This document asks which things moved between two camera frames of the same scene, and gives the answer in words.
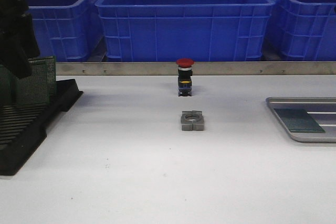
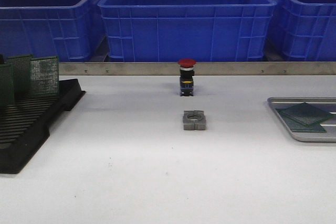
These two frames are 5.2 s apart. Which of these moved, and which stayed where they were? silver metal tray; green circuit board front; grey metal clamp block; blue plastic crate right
Moved: green circuit board front
Stayed: grey metal clamp block; silver metal tray; blue plastic crate right
